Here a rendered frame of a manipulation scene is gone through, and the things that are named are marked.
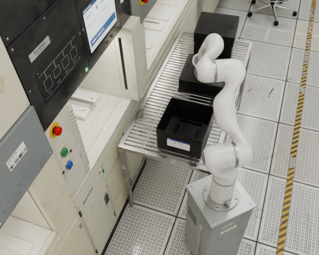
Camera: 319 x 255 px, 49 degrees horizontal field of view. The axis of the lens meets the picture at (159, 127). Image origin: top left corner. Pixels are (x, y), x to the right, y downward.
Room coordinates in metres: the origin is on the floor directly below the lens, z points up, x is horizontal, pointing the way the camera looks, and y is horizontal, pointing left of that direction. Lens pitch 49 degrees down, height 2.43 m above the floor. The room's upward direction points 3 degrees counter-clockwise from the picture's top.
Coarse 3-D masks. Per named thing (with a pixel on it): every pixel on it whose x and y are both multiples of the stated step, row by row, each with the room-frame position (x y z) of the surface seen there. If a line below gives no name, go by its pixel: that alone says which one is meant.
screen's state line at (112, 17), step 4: (112, 16) 1.51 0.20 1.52; (108, 20) 1.47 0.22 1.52; (112, 20) 1.50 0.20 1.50; (104, 24) 1.43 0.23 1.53; (108, 24) 1.46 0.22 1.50; (104, 28) 1.42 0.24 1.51; (100, 32) 1.38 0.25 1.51; (96, 36) 1.35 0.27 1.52; (92, 40) 1.31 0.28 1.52; (96, 40) 1.34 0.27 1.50; (92, 44) 1.31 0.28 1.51
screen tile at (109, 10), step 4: (100, 0) 1.43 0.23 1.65; (104, 0) 1.46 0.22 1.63; (108, 0) 1.50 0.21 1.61; (112, 0) 1.53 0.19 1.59; (100, 4) 1.42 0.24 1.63; (104, 4) 1.46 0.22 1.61; (112, 4) 1.53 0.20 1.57; (108, 8) 1.49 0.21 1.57; (112, 8) 1.52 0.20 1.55; (104, 12) 1.45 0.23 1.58; (108, 12) 1.48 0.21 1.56; (104, 16) 1.44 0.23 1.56; (104, 20) 1.43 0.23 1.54
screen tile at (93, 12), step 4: (96, 4) 1.39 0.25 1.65; (92, 8) 1.36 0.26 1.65; (92, 12) 1.35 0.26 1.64; (96, 12) 1.38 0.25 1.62; (88, 16) 1.32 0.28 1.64; (92, 16) 1.35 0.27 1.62; (100, 16) 1.41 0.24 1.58; (88, 20) 1.31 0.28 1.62; (96, 20) 1.37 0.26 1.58; (100, 20) 1.40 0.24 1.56; (96, 24) 1.37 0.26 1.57; (100, 24) 1.40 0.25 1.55; (92, 28) 1.33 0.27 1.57; (96, 28) 1.36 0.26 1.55; (92, 32) 1.32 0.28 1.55
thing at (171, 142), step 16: (176, 112) 1.52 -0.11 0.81; (192, 112) 1.48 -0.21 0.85; (208, 112) 1.44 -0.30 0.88; (160, 128) 1.34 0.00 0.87; (176, 128) 1.40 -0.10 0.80; (192, 128) 1.42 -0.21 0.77; (208, 128) 1.29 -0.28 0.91; (160, 144) 1.27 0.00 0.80; (176, 144) 1.23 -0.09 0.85; (192, 144) 1.20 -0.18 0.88
